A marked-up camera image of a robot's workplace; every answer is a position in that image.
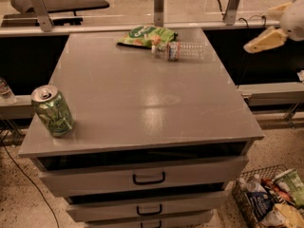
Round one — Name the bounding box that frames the green snack bag in basket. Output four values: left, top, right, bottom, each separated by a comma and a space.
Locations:
274, 169, 304, 208

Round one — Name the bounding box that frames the black cable at back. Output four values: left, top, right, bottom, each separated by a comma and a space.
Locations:
214, 0, 269, 87

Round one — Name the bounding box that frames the small bottle in basket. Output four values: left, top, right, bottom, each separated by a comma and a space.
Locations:
247, 174, 266, 193

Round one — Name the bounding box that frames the grey drawer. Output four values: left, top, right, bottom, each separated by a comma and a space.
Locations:
39, 156, 249, 197
85, 210, 213, 228
66, 191, 228, 222

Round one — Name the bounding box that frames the black chair base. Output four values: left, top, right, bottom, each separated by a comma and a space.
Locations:
1, 0, 109, 28

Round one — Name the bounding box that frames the black floor cable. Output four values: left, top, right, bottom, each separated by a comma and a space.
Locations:
0, 133, 61, 228

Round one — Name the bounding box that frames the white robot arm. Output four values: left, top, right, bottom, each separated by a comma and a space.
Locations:
243, 0, 304, 53

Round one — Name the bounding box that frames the bottom grey drawer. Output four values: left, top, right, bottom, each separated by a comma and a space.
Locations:
85, 210, 213, 228

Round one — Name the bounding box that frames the middle grey drawer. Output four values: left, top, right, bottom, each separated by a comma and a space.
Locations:
66, 191, 228, 222

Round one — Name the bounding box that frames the metal bracket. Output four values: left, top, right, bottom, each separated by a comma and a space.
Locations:
30, 0, 53, 32
223, 0, 240, 26
154, 0, 164, 27

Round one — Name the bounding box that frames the clear plastic water bottle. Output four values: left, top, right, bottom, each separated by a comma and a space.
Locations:
151, 41, 206, 62

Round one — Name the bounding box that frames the blue snack bag in basket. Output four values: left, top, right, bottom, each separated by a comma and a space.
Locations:
246, 192, 274, 221

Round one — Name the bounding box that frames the left metal bracket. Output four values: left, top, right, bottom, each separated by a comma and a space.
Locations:
30, 0, 53, 32

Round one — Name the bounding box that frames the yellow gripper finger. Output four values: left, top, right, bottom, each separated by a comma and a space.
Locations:
261, 2, 292, 20
243, 26, 288, 53

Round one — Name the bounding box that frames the water bottle on left ledge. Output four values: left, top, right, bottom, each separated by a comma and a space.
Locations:
0, 77, 16, 105

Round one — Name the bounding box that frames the grey drawer cabinet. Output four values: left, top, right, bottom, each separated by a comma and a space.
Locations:
18, 28, 265, 228

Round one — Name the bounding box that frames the wire basket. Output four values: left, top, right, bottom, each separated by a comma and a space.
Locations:
232, 164, 287, 228

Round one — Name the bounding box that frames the yellow snack bag in basket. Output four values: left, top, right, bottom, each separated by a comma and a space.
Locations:
275, 204, 304, 228

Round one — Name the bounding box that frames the green soda can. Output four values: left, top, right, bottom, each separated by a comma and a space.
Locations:
31, 85, 74, 137

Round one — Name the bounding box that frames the green rice chip bag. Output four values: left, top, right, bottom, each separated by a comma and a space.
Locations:
118, 26, 178, 48

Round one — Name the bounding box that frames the right metal bracket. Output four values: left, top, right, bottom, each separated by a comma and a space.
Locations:
223, 0, 240, 26

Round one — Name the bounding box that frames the middle metal bracket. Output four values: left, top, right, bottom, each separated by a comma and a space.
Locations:
154, 0, 164, 27

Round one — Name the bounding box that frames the top grey drawer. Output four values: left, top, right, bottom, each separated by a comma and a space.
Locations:
39, 156, 249, 197

